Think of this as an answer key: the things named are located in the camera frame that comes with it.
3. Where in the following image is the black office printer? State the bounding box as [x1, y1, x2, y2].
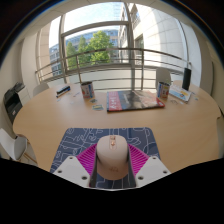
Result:
[3, 82, 26, 125]

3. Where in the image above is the white chair with wooden legs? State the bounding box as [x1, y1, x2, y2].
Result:
[0, 128, 38, 164]

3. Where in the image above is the red and grey magazine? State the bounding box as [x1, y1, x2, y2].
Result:
[106, 89, 166, 113]

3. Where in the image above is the beige computer mouse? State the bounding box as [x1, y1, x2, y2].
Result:
[95, 134, 130, 181]

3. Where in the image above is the small black rectangular case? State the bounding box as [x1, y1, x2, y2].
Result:
[55, 85, 72, 98]

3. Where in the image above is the metal balcony railing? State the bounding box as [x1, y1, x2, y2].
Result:
[34, 47, 193, 84]

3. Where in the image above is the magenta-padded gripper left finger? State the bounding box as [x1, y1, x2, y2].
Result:
[53, 143, 98, 189]

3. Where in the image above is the white illustrated booklet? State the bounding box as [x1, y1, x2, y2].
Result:
[168, 84, 193, 103]

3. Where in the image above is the blue-grey patterned mouse pad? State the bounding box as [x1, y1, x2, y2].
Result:
[49, 127, 162, 190]

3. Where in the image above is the black cylindrical bottle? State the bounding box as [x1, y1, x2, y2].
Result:
[182, 67, 192, 91]

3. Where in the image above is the green tree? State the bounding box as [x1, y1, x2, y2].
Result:
[65, 30, 114, 68]

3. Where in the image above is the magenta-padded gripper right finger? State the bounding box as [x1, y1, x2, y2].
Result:
[127, 143, 172, 188]

